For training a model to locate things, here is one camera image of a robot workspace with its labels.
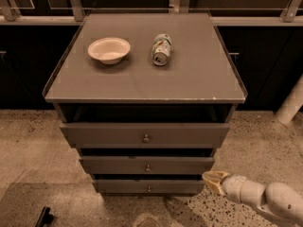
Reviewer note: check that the white paper bowl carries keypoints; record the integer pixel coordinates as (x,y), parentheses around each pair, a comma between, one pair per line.
(110,50)

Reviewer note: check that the green white soda can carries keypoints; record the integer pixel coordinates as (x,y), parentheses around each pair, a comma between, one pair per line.
(161,49)

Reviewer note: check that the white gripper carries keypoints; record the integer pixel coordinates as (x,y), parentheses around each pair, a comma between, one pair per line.
(233,185)

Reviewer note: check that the white cylindrical post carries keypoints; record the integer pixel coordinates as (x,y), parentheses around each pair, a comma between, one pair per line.
(292,104)

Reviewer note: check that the grey drawer cabinet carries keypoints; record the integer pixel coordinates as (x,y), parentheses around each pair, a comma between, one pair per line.
(199,84)

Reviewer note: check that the black object on floor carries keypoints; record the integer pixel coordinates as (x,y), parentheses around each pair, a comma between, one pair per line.
(44,218)

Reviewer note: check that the grey drawer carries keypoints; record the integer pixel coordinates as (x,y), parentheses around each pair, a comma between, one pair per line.
(146,165)
(145,135)
(182,187)

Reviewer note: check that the metal railing frame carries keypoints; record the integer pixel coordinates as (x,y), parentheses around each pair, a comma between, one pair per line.
(221,12)

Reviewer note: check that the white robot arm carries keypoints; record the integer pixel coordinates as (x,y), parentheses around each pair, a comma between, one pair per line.
(276,202)

